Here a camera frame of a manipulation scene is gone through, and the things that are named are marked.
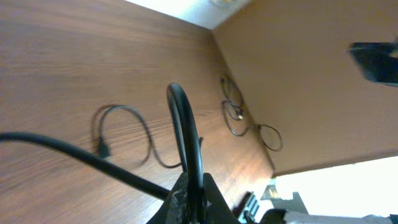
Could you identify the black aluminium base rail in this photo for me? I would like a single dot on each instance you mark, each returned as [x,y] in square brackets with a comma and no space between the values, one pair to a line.
[247,209]

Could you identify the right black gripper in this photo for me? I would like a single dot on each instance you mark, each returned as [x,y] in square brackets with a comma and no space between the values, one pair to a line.
[375,60]

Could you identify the white wall thermostat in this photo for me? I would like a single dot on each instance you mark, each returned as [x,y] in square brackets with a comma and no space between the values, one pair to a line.
[224,3]

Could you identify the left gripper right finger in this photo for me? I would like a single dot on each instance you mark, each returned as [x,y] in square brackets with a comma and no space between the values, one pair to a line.
[216,210]

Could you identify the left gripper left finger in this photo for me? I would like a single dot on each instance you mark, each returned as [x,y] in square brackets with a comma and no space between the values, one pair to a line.
[174,209]

